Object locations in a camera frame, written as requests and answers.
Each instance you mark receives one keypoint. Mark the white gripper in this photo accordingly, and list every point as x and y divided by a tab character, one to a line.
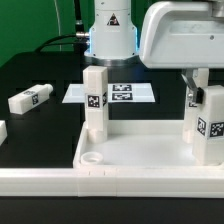
184	35

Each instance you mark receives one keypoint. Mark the white desk top panel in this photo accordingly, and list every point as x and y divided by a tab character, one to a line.
136	144

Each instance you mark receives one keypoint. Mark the fiducial marker sheet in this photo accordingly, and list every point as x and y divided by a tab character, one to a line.
117	92

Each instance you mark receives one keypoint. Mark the long white front barrier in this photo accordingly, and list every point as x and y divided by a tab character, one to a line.
202	182

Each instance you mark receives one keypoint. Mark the white block left edge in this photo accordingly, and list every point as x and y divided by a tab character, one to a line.
3	131

